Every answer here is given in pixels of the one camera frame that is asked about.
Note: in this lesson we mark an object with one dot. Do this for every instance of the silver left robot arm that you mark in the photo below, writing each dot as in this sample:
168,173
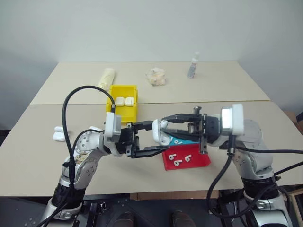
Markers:
87,163

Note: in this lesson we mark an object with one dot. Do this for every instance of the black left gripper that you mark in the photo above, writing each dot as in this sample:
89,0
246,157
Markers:
129,142

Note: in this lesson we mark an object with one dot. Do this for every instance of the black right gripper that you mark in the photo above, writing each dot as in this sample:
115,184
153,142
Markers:
210,127

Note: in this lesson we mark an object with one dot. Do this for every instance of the wooden frame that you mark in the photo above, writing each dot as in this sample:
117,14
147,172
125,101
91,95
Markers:
296,203

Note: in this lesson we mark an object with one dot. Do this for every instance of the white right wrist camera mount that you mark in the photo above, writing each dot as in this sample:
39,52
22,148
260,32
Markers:
237,120

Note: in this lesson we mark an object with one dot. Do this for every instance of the yellow plastic bin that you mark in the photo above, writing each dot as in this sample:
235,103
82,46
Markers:
124,113

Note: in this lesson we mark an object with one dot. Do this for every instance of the clear spray bottle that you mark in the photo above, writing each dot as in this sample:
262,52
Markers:
192,69

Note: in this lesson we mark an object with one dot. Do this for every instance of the cream rolled plastic bag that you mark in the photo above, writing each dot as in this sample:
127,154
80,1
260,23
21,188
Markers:
107,78

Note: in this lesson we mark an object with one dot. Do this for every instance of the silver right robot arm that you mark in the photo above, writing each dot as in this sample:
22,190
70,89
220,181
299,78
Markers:
251,142

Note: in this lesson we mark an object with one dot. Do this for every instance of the white earbud case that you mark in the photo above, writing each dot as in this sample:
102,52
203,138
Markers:
119,101
129,101
59,136
157,133

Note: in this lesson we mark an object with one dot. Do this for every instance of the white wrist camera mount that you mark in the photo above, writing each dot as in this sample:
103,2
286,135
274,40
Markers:
237,120
111,125

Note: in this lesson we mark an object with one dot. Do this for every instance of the brown cardboard box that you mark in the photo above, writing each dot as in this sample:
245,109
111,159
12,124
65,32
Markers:
297,120

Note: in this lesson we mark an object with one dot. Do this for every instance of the teal plastic tray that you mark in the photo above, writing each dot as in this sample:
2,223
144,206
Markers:
189,142

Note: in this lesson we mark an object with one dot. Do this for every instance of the closed white earbud case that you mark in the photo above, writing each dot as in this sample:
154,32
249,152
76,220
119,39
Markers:
129,101
119,101
59,136

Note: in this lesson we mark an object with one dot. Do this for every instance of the white earbud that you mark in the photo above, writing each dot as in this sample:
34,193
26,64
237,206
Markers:
176,142
164,123
177,162
187,158
171,157

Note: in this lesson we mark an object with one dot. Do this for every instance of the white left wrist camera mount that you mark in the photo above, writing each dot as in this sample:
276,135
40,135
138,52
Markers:
111,125

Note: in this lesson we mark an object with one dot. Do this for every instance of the red plastic tray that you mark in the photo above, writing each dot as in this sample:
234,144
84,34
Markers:
201,158

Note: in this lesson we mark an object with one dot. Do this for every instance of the crumpled clear plastic wrap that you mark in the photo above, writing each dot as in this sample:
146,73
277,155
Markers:
156,76

